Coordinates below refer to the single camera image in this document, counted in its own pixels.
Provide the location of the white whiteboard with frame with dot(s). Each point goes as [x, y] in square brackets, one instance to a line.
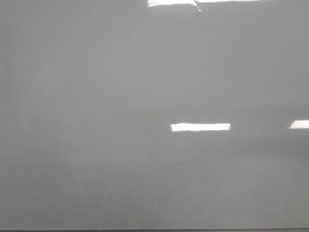
[119, 116]

